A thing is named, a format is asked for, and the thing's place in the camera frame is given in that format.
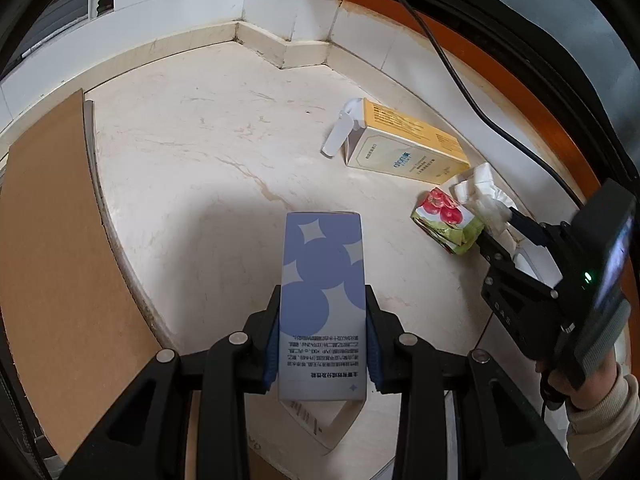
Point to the brown cardboard sheet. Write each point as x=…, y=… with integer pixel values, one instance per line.
x=60, y=260

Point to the green red snack wrapper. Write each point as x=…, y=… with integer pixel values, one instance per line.
x=442, y=215

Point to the person's right forearm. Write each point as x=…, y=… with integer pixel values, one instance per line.
x=605, y=435

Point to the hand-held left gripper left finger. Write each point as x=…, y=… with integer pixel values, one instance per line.
x=272, y=340

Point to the orange wooden frame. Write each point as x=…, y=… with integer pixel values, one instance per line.
x=500, y=65

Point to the blue white carton box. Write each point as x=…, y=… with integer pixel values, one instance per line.
x=322, y=285

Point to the person's right hand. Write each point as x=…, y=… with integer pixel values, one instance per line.
x=595, y=387

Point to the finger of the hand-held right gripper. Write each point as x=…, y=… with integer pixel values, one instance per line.
x=537, y=234
x=510, y=265

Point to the white tissue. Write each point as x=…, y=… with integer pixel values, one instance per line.
x=482, y=190

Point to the black kitchen appliance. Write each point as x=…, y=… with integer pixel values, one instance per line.
x=550, y=10

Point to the yellow white carton box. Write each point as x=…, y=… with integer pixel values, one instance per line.
x=400, y=145

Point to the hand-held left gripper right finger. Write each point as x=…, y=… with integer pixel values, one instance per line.
x=373, y=350

